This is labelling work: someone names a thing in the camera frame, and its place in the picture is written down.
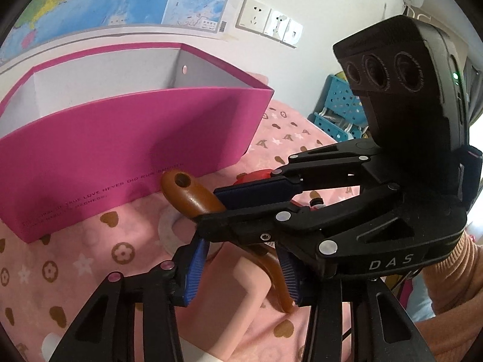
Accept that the red handled tool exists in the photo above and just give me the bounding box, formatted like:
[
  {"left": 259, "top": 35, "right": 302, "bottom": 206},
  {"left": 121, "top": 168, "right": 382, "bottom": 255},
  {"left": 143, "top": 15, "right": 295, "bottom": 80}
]
[{"left": 233, "top": 169, "right": 272, "bottom": 186}]

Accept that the plain pink tube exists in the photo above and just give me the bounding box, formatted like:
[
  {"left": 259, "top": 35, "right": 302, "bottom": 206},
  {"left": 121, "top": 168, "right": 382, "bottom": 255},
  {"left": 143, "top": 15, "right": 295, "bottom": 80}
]
[{"left": 175, "top": 243, "right": 272, "bottom": 361}]

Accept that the brown wooden comb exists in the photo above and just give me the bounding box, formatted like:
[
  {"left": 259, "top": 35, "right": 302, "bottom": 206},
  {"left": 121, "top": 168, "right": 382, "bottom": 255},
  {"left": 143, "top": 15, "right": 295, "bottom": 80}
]
[{"left": 161, "top": 169, "right": 296, "bottom": 313}]

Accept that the magenta cardboard box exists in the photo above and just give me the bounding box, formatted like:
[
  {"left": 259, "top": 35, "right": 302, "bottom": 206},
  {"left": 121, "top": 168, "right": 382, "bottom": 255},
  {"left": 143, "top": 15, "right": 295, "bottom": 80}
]
[{"left": 1, "top": 43, "right": 273, "bottom": 243}]

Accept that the right forearm peach sleeve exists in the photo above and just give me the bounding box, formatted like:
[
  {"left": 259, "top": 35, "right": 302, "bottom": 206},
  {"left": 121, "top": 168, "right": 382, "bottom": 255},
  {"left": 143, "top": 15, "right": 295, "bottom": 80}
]
[{"left": 411, "top": 229, "right": 483, "bottom": 323}]

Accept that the pink patterned blanket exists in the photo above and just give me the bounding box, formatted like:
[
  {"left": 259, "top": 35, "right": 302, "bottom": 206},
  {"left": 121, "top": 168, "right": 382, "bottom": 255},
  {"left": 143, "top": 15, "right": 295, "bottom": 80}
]
[{"left": 0, "top": 99, "right": 378, "bottom": 362}]

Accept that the blue plastic stool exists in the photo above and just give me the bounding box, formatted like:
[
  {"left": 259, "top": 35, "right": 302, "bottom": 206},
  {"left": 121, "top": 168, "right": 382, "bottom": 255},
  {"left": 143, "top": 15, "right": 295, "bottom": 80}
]
[{"left": 308, "top": 75, "right": 368, "bottom": 142}]

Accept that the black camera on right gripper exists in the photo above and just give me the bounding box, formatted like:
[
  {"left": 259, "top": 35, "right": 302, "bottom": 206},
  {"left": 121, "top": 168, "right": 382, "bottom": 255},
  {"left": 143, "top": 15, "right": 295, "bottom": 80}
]
[{"left": 333, "top": 16, "right": 482, "bottom": 200}]

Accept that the white wall switch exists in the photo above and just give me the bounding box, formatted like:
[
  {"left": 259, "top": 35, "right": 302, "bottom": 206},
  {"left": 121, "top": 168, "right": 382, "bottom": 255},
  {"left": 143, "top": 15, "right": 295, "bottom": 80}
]
[{"left": 262, "top": 8, "right": 304, "bottom": 47}]

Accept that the white wall socket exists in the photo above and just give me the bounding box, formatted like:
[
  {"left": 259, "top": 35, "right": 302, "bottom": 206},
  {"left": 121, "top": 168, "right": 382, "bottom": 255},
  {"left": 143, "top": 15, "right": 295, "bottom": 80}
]
[{"left": 236, "top": 0, "right": 271, "bottom": 34}]

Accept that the wall map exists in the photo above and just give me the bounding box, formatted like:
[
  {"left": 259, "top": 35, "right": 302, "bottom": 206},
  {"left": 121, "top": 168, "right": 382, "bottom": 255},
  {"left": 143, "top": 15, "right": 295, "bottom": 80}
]
[{"left": 1, "top": 0, "right": 231, "bottom": 63}]

